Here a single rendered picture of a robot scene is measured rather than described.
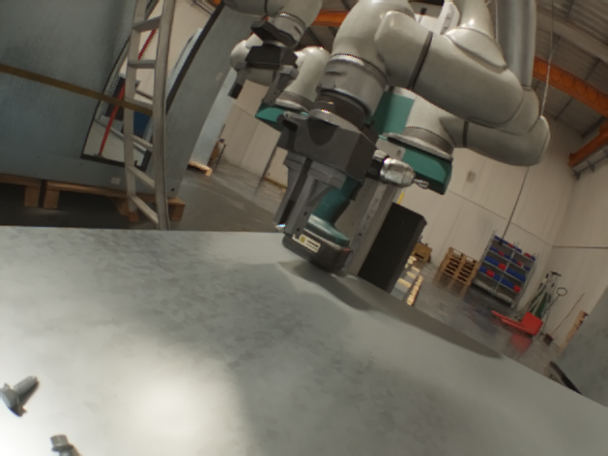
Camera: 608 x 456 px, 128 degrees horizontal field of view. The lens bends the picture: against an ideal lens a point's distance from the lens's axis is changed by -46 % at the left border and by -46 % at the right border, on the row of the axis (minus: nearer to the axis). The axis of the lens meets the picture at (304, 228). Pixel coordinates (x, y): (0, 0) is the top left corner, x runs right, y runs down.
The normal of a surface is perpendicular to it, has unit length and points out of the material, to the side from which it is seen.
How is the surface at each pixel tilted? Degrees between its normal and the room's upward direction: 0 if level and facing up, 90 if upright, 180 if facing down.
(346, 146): 90
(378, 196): 90
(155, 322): 0
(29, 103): 90
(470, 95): 138
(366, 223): 90
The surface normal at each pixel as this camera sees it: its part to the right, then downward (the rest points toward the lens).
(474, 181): -0.47, -0.05
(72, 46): 0.79, 0.43
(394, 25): -0.11, 0.11
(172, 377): 0.40, -0.90
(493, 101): -0.28, 0.72
